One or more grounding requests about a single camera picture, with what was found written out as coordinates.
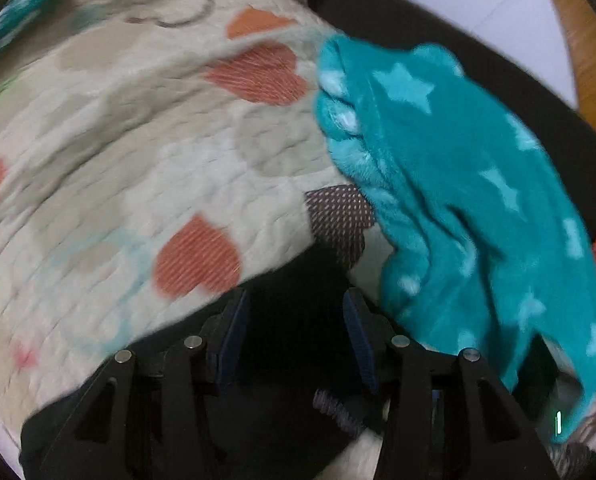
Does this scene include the teal star fleece blanket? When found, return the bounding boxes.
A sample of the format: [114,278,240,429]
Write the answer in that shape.
[313,34,596,446]

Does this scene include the quilted heart print blanket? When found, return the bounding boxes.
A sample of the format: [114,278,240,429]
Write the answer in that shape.
[0,0,596,480]

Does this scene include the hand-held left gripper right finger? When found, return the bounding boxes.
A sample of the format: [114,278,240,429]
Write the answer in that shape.
[342,287,561,480]

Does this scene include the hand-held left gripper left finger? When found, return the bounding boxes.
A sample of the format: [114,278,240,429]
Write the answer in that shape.
[52,287,251,480]

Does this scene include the black pants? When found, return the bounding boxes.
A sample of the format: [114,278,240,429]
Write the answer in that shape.
[20,247,391,480]

